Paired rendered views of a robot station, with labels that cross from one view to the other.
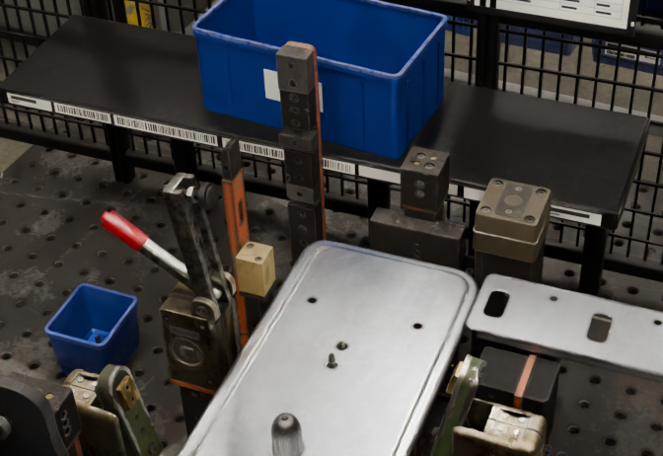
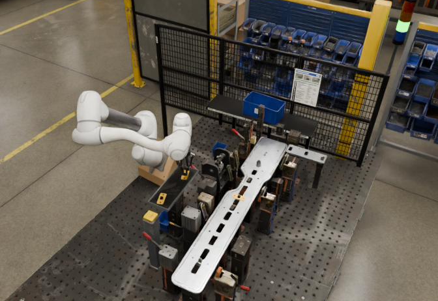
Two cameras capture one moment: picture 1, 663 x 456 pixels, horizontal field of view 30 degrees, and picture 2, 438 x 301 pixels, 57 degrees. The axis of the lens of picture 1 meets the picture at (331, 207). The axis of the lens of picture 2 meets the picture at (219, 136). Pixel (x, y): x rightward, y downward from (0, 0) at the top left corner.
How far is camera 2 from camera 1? 157 cm
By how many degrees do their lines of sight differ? 2
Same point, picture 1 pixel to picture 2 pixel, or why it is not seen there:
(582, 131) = (306, 123)
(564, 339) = (300, 154)
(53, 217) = (208, 129)
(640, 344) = (312, 156)
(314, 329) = (261, 150)
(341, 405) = (266, 160)
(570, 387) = (301, 167)
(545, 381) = (296, 160)
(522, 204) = (296, 133)
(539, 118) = (299, 120)
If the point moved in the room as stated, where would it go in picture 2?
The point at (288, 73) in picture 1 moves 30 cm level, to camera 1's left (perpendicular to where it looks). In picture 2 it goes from (260, 109) to (220, 107)
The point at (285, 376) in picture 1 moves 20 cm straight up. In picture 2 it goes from (257, 156) to (259, 134)
